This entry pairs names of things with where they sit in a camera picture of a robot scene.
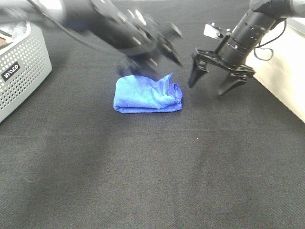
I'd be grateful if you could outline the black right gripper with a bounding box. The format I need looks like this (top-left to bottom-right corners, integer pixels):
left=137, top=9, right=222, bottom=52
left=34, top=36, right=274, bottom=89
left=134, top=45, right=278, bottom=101
left=188, top=35, right=255, bottom=95

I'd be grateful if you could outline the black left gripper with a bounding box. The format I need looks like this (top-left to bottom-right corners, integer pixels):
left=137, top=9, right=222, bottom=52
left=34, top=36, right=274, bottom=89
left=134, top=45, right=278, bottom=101
left=95, top=10, right=183, bottom=79

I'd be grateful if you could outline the blue microfibre towel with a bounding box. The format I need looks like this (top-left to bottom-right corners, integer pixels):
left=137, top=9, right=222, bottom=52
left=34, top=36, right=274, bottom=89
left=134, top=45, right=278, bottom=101
left=113, top=73, right=183, bottom=114

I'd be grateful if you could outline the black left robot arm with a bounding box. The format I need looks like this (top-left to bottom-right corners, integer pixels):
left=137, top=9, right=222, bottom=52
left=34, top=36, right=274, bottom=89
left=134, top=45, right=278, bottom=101
left=0, top=0, right=182, bottom=80

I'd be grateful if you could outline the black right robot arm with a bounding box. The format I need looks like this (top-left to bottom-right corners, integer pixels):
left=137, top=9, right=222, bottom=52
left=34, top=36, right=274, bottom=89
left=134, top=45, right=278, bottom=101
left=188, top=0, right=305, bottom=95

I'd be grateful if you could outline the white plastic storage crate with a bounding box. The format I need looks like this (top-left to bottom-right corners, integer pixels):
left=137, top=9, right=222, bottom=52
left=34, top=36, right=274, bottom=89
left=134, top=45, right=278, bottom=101
left=246, top=18, right=305, bottom=121

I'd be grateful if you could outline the black table cover cloth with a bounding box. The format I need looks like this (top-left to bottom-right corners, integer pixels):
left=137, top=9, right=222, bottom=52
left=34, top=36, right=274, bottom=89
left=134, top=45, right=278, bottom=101
left=0, top=0, right=305, bottom=229

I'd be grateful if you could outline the grey perforated laundry basket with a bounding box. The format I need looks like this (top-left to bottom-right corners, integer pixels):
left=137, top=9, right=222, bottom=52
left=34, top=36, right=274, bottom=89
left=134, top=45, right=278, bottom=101
left=0, top=22, right=52, bottom=121

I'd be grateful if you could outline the grey cloth in basket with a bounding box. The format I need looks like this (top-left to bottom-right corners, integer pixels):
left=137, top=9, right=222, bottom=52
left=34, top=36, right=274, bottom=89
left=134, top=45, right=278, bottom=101
left=6, top=22, right=27, bottom=39

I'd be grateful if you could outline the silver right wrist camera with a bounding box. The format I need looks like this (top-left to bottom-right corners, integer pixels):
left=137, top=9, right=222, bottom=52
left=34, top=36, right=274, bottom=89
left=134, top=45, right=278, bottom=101
left=203, top=23, right=232, bottom=40

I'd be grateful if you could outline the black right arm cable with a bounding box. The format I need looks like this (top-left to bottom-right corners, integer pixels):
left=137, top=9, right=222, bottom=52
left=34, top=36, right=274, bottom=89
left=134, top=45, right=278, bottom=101
left=253, top=20, right=286, bottom=62

